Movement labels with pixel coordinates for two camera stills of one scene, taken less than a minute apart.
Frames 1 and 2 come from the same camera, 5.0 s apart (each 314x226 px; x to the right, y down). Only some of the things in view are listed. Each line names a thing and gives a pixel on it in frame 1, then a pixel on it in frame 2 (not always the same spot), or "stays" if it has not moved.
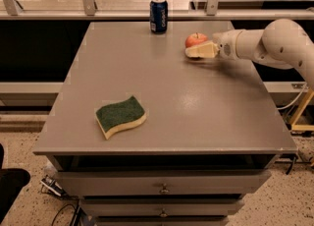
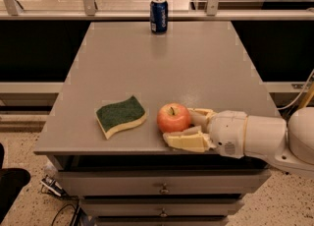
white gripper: x=225 y=45 to x=228 y=131
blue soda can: x=159 y=15 stays
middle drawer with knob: x=164 y=207 stays
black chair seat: x=12 y=181 stays
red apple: x=194 y=39 to x=173 y=117
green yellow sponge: x=126 y=114 stays
